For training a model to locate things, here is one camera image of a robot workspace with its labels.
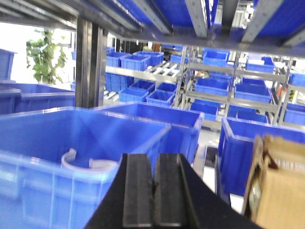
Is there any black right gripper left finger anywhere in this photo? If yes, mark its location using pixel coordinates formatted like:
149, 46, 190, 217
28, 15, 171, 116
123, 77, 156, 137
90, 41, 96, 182
85, 154, 153, 229

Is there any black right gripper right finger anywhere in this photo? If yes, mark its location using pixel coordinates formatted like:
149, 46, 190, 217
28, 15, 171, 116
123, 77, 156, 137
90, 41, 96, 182
154, 154, 258, 229

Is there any small white PVC half clamp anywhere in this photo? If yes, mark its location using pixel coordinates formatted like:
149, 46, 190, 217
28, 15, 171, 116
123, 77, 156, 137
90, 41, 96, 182
61, 148, 118, 174

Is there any blue bin behind target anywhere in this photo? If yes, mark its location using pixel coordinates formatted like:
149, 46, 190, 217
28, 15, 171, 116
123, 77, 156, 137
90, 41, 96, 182
93, 102, 204, 164

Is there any blue bin right of gripper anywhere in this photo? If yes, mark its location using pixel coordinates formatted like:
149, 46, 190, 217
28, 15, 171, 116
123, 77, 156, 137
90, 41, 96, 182
218, 117, 305, 196

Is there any large blue crate on shelf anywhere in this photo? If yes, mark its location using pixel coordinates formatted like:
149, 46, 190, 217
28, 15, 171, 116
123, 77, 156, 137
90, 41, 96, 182
0, 108, 171, 229

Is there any cardboard box at right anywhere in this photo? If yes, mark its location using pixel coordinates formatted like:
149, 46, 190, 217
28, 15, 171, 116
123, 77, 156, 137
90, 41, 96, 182
242, 135, 305, 229

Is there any green plant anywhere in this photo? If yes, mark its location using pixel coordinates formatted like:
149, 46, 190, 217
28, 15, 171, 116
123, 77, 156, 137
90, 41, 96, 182
26, 29, 68, 85

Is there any black shelf upright post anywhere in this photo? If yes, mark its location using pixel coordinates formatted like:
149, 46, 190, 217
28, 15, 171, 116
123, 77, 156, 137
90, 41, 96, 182
75, 17, 108, 108

